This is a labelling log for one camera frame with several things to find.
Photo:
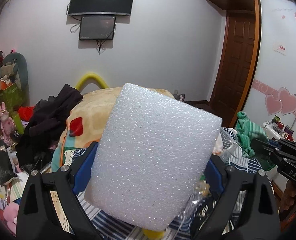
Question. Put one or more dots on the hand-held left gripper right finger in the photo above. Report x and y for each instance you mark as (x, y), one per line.
(213, 180)

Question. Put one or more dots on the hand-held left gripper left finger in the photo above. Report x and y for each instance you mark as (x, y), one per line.
(87, 163)

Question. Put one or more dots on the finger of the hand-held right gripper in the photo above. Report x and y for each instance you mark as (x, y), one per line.
(294, 147)
(269, 150)

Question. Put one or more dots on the green striped cloth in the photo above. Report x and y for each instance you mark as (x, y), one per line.
(248, 132)

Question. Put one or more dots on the white foam block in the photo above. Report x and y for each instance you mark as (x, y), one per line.
(153, 155)

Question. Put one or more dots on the person's right hand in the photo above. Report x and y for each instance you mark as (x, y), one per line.
(292, 197)

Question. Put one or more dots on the red box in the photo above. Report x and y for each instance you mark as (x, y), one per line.
(280, 125)

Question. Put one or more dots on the clear plastic bag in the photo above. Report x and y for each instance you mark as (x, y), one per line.
(196, 200)

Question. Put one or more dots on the beige patterned blanket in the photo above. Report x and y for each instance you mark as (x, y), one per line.
(93, 112)

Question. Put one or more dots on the black clothing pile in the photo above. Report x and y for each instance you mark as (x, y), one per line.
(47, 120)

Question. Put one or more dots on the blue striped bedding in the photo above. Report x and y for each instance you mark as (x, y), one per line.
(108, 220)

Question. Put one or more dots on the red cloth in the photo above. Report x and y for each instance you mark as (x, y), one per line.
(26, 112)

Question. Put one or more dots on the green cylinder tube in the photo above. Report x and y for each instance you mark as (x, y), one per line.
(19, 122)

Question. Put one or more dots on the yellow object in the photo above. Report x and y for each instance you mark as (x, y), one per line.
(153, 234)

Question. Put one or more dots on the black plastic bag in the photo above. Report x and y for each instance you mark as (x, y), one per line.
(3, 166)

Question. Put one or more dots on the yellow foam tube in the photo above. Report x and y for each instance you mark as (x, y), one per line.
(90, 78)

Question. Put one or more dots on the white heart print wardrobe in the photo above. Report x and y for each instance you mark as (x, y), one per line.
(280, 60)

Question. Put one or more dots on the brown wooden door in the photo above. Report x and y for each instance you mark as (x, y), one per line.
(234, 65)

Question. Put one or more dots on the pink plush toy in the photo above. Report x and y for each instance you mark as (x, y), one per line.
(10, 215)

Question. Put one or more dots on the pink bunny toy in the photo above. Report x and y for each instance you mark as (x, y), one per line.
(5, 120)

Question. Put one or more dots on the white wardrobe sticker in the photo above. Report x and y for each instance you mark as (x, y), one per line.
(280, 48)

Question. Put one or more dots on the green cardboard box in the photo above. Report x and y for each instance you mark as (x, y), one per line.
(9, 95)

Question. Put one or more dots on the grey plush cushion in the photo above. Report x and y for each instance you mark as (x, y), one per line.
(17, 66)

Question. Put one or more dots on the small black monitor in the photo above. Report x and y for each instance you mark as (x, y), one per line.
(97, 28)

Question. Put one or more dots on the wall socket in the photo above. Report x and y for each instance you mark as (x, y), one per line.
(176, 90)

